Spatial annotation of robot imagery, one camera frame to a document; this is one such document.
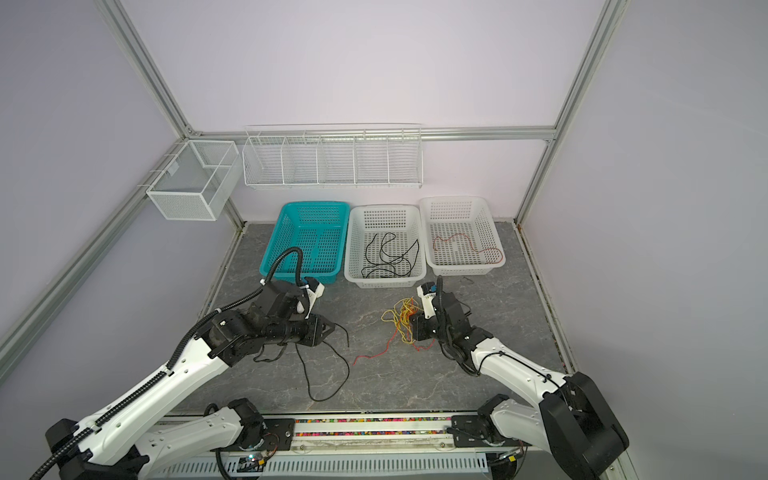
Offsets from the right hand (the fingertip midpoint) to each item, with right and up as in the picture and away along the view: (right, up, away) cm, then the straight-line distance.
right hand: (411, 318), depth 85 cm
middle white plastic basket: (-9, +21, +27) cm, 35 cm away
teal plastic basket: (-35, +28, +34) cm, 56 cm away
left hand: (-21, 0, -14) cm, 25 cm away
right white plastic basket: (+21, +25, +30) cm, 45 cm away
